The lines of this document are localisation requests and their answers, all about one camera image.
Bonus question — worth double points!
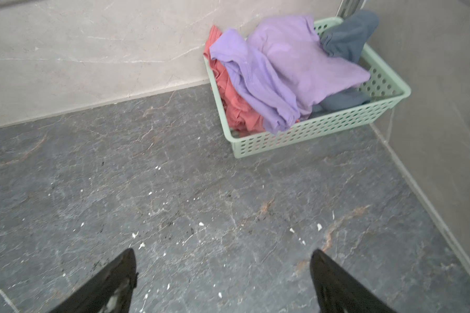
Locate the green plastic basket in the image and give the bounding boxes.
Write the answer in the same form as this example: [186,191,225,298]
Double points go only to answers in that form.
[204,18,411,158]

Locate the grey t shirt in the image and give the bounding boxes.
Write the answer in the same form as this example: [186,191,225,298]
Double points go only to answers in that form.
[310,10,379,118]

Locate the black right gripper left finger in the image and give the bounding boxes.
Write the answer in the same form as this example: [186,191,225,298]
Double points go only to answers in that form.
[52,249,138,312]

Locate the purple t shirt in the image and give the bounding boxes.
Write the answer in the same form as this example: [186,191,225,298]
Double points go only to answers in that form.
[210,15,370,134]

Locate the pink t shirt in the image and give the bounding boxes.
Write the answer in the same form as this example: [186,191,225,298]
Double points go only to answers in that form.
[203,26,265,137]

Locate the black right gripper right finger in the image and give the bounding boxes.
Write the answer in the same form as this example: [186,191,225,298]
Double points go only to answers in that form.
[309,249,395,313]

